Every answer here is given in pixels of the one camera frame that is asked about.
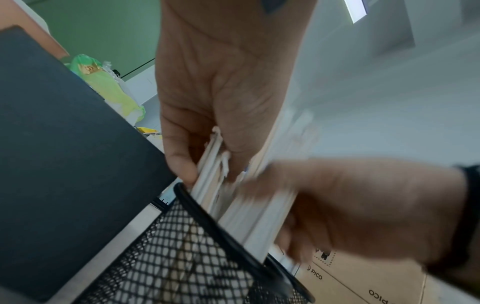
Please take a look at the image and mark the person's left hand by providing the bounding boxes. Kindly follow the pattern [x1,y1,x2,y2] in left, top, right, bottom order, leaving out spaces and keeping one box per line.
[155,0,319,184]

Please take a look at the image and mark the person's right hand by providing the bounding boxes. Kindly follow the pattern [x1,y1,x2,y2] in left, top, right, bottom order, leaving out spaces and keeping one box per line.
[243,157,470,265]

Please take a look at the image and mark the bundle of white paper straws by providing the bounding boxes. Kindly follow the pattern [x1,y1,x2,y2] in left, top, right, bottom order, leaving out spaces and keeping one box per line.
[188,108,320,268]

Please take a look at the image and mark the black mesh cup front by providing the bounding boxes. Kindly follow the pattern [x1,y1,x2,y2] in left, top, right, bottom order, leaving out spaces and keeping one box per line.
[72,182,316,304]

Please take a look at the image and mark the dark grey box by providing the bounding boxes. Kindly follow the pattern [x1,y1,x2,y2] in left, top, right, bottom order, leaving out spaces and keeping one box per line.
[0,25,177,303]

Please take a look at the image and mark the large brown cardboard box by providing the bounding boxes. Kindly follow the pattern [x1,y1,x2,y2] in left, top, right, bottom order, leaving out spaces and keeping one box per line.
[295,246,480,304]

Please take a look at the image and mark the green door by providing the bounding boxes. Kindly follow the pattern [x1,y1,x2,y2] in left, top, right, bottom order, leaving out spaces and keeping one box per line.
[31,0,162,81]

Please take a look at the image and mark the green plastic bag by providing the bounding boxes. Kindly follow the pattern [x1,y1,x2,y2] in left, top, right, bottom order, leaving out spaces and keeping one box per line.
[69,53,148,124]

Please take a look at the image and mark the ceiling light panel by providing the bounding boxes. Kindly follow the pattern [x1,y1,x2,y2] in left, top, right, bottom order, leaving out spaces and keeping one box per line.
[342,0,371,23]

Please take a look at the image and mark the pink plastic bin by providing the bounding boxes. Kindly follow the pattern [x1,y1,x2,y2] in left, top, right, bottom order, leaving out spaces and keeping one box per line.
[0,0,71,60]

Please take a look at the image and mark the black bracelet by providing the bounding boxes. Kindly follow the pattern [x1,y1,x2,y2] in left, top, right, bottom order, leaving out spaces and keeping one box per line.
[425,164,480,274]

